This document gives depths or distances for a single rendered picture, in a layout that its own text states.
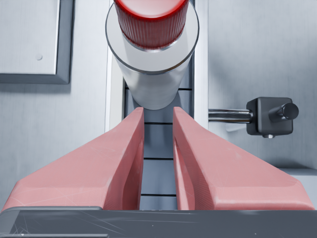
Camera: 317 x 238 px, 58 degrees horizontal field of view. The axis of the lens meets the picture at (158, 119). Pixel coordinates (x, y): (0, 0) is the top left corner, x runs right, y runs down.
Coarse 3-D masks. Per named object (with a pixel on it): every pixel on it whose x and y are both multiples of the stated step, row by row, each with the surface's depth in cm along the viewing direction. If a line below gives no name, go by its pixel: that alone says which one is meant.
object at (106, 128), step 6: (108, 48) 32; (108, 54) 32; (108, 60) 32; (108, 66) 32; (108, 72) 32; (108, 78) 32; (108, 84) 32; (108, 90) 32; (108, 96) 32; (108, 102) 32; (108, 108) 32; (108, 114) 31; (108, 120) 31; (108, 126) 31
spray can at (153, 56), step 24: (120, 0) 11; (144, 0) 11; (168, 0) 11; (120, 24) 14; (144, 24) 11; (168, 24) 12; (192, 24) 15; (120, 48) 15; (144, 48) 14; (168, 48) 15; (192, 48) 15; (144, 72) 15; (168, 72) 16; (144, 96) 23; (168, 96) 25
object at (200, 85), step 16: (208, 0) 24; (208, 16) 24; (208, 32) 24; (208, 48) 24; (192, 64) 24; (208, 64) 24; (192, 80) 24; (208, 80) 23; (192, 96) 24; (208, 96) 23; (192, 112) 24; (208, 112) 23; (208, 128) 23
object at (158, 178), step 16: (192, 0) 33; (128, 96) 31; (176, 96) 32; (128, 112) 31; (144, 112) 31; (160, 112) 31; (144, 128) 31; (160, 128) 31; (144, 144) 31; (160, 144) 31; (144, 160) 31; (160, 160) 31; (144, 176) 31; (160, 176) 31; (144, 192) 30; (160, 192) 30; (144, 208) 30; (160, 208) 30; (176, 208) 30
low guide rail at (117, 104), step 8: (112, 56) 28; (112, 64) 28; (112, 72) 28; (120, 72) 28; (112, 80) 28; (120, 80) 28; (112, 88) 28; (120, 88) 28; (112, 96) 28; (120, 96) 28; (112, 104) 28; (120, 104) 28; (112, 112) 28; (120, 112) 28; (112, 120) 28; (120, 120) 28
